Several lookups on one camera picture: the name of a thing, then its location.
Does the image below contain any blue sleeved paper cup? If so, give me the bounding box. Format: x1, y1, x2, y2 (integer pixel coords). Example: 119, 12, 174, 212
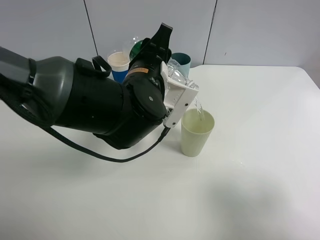
107, 51, 130, 83

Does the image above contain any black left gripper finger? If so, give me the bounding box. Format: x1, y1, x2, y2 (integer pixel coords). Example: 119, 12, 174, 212
150, 22, 173, 54

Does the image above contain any clear plastic bottle green label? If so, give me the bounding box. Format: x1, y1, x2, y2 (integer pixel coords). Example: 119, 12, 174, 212
122, 36, 199, 90

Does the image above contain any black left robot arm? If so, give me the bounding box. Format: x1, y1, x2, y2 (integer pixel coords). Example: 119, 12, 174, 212
0, 24, 173, 150

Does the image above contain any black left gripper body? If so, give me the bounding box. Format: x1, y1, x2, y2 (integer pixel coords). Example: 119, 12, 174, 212
122, 37, 172, 87

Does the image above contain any teal plastic cup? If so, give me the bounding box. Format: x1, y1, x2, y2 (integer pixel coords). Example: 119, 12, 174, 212
171, 52, 191, 78

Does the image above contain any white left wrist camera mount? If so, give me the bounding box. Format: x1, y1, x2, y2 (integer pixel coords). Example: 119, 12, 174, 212
160, 62, 199, 128

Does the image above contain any pale green plastic cup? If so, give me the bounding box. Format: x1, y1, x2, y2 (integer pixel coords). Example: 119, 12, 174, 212
180, 108, 215, 157

